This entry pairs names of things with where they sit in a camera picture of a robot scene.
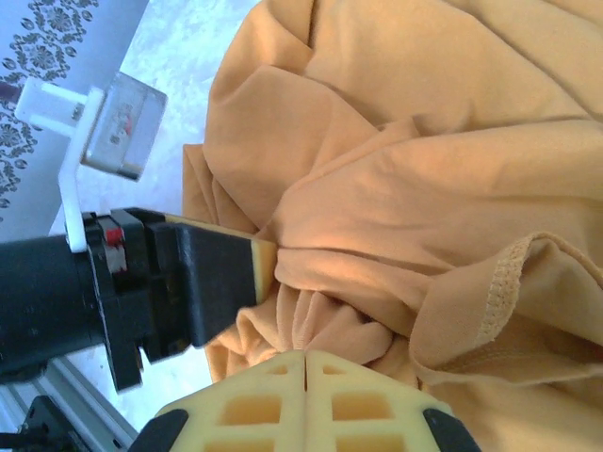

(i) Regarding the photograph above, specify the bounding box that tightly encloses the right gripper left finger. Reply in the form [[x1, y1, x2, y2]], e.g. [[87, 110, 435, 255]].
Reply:
[[136, 350, 307, 452]]

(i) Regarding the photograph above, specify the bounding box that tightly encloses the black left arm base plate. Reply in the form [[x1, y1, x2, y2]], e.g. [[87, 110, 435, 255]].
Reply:
[[16, 394, 79, 452]]

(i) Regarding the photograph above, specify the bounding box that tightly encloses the orange t-shirt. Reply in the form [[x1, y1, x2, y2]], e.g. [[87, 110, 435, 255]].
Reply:
[[181, 0, 603, 452]]

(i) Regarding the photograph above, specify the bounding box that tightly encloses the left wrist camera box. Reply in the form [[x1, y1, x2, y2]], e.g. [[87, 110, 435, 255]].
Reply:
[[79, 73, 170, 184]]

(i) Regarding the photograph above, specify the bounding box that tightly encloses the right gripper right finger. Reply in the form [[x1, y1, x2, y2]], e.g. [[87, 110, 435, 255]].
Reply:
[[304, 350, 481, 452]]

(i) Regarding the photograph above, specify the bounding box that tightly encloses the white left camera bracket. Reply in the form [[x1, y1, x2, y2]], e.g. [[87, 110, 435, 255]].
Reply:
[[13, 77, 104, 251]]

